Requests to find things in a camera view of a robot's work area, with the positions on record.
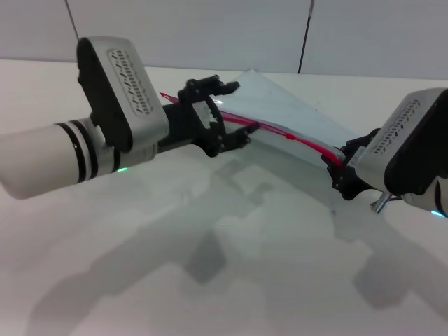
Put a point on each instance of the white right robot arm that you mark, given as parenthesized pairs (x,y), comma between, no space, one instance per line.
(439,199)

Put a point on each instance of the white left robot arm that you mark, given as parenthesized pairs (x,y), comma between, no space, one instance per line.
(35,161)

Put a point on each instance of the clear document bag red zipper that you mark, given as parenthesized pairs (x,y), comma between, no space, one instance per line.
(273,105)

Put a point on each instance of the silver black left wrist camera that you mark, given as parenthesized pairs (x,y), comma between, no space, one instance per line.
(115,91)

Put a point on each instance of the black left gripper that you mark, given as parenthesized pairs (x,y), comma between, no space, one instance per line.
(182,126)

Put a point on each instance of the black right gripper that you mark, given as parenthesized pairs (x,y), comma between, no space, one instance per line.
(344,183)

